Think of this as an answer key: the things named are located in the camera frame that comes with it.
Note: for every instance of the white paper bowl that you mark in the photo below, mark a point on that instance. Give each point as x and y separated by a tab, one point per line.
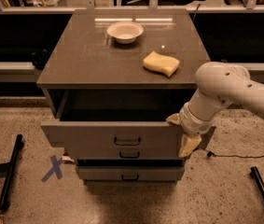
125	32

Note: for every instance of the yellow sponge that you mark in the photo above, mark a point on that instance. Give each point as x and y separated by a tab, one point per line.
166	65

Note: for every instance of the grey bottom drawer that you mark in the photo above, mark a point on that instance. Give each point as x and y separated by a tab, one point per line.
155	174

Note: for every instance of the grey drawer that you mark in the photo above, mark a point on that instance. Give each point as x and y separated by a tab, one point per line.
123	153
112	134
155	174

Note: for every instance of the blue tape cross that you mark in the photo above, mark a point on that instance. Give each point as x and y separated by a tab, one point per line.
54	170

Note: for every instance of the grey drawer cabinet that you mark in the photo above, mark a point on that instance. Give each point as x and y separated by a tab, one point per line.
91	77

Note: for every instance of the grey middle drawer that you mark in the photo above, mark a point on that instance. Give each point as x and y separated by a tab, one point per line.
123	153

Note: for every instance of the black clamp on rail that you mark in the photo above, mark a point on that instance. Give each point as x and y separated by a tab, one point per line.
39	59

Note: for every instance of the grey top drawer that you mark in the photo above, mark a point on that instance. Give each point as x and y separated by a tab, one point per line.
112	134

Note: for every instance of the black stand leg left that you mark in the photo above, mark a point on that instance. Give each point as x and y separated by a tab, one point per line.
7	171

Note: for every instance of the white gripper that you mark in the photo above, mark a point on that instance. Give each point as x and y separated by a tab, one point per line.
189	123

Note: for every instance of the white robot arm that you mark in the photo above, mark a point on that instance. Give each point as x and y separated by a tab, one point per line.
218	86

